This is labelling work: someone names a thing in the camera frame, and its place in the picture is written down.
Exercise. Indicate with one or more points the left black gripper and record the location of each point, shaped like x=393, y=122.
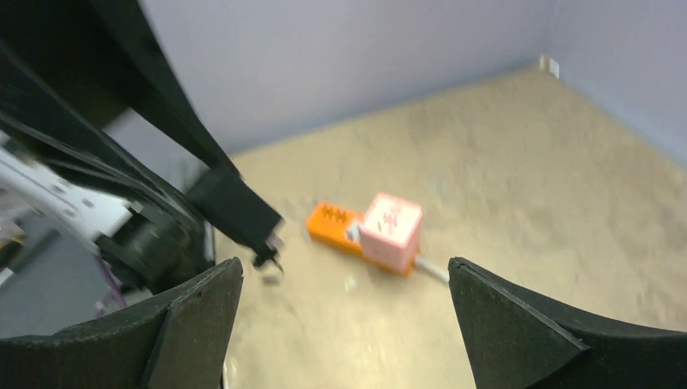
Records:
x=69, y=69

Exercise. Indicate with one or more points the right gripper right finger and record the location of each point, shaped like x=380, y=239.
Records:
x=518, y=338

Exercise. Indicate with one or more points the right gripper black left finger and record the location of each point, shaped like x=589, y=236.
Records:
x=175, y=339

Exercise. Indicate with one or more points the pink cube socket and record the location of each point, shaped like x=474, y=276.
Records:
x=390, y=233

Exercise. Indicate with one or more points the orange power strip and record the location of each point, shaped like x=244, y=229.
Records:
x=338, y=228

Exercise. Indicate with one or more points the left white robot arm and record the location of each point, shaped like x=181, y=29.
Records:
x=84, y=211

